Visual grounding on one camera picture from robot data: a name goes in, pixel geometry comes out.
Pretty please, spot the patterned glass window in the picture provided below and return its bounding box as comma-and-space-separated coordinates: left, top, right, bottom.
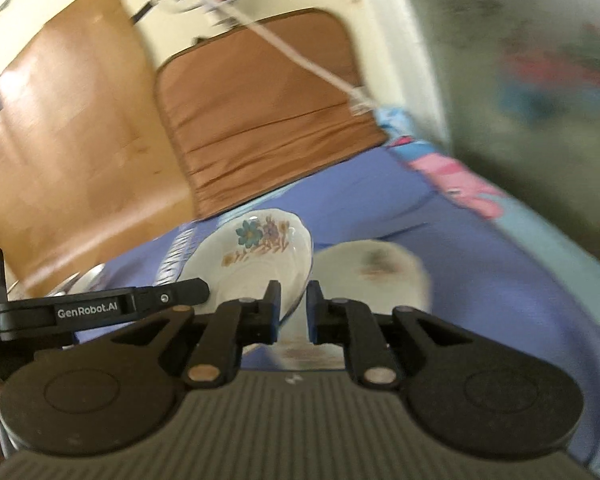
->
390, 0, 600, 281

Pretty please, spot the white cable tag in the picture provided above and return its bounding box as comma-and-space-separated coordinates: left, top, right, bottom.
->
347, 87, 376, 116

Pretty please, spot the brown seat cushion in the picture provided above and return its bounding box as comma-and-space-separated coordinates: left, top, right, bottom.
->
153, 8, 388, 221

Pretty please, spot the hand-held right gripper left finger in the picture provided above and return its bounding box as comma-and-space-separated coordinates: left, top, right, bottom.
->
111, 280, 282, 391

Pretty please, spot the white floral plate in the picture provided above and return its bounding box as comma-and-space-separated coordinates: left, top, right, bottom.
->
177, 208, 314, 356
280, 240, 432, 372

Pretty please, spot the blue printed tablecloth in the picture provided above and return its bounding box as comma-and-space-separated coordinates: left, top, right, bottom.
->
75, 145, 600, 478

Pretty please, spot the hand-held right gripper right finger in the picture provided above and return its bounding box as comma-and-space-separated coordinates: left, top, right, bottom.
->
306, 280, 473, 388

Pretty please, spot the white power cable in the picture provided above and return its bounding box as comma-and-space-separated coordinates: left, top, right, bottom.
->
190, 0, 378, 113

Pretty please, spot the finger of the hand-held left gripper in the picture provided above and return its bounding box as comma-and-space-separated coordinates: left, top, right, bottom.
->
127, 278, 211, 313

